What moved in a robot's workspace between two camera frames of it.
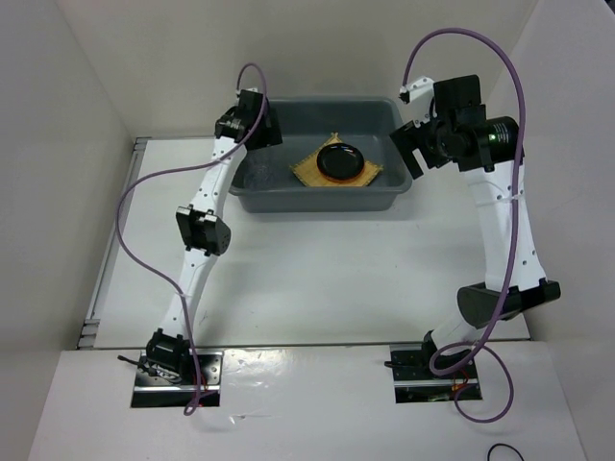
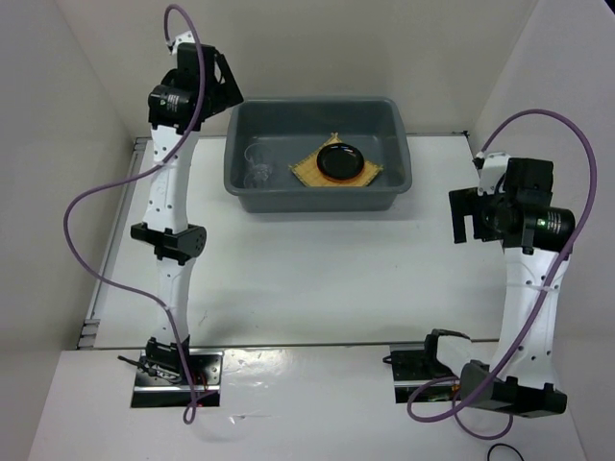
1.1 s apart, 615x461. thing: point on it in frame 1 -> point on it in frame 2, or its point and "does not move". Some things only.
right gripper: [410, 137] -> [466, 202]
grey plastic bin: [263, 178] does not move
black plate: [339, 160] does not move
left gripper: [271, 135] -> [228, 92]
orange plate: [340, 180] does not move
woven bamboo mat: [307, 170] does not move
